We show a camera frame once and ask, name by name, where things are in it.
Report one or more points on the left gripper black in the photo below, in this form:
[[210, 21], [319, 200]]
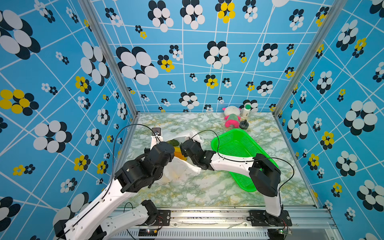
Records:
[[165, 149]]

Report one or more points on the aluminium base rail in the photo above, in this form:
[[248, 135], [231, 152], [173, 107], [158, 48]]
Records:
[[303, 223]]

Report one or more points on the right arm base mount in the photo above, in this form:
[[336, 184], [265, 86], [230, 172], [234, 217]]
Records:
[[259, 218]]

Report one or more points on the pink white plush toy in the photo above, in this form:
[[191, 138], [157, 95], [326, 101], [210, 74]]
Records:
[[232, 116]]

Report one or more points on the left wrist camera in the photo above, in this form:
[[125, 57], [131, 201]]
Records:
[[156, 131]]

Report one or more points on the white bottle green cap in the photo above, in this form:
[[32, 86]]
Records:
[[246, 110]]

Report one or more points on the green plastic basket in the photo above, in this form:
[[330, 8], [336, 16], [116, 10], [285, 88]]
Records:
[[238, 143]]

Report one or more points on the right aluminium frame post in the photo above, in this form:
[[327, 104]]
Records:
[[323, 31]]

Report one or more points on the left aluminium frame post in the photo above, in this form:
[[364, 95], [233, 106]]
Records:
[[91, 16]]

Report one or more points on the white plastic bag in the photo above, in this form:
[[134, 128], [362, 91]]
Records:
[[178, 169]]

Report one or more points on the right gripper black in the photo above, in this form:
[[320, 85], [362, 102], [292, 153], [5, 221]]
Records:
[[186, 147]]

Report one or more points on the yellow fruit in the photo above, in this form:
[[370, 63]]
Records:
[[178, 154]]

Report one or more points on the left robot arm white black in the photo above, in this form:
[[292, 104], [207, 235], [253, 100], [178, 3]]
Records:
[[94, 221]]

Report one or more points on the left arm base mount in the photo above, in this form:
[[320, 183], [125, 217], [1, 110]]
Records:
[[161, 219]]

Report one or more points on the aluminium frame post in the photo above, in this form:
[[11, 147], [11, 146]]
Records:
[[91, 16], [323, 31]]

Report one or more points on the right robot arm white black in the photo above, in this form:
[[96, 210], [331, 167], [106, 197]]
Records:
[[265, 176]]

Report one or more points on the green fruit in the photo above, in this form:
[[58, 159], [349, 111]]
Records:
[[174, 142]]

